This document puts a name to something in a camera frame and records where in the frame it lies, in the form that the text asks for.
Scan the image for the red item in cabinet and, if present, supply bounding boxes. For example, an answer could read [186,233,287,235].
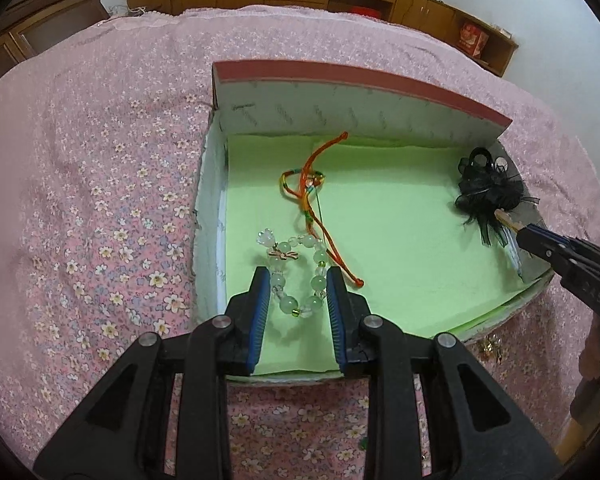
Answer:
[349,6,382,20]

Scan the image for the red gift box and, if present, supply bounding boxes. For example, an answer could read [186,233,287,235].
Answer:
[456,21,490,58]

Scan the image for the person's right hand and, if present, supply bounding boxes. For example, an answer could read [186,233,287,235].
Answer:
[579,316,600,380]

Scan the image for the black bow hair claw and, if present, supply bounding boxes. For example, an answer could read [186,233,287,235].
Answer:
[454,146,540,247]

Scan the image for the pink hair clip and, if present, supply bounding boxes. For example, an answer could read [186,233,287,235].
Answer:
[494,209,524,278]

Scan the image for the pink floral bedspread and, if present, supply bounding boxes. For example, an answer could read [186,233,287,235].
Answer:
[0,6,600,465]

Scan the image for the pale green bead bracelet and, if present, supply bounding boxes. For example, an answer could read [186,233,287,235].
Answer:
[255,227,330,319]

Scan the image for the red braided cord bracelet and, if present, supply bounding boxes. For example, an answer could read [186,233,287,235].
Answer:
[279,130,365,290]

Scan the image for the red cardboard box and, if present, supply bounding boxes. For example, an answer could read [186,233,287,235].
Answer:
[193,60,552,380]

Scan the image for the dark wooden headboard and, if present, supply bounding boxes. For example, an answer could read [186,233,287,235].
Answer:
[0,0,109,79]

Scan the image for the gold dangling earring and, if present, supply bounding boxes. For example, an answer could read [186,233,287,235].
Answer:
[478,334,504,364]

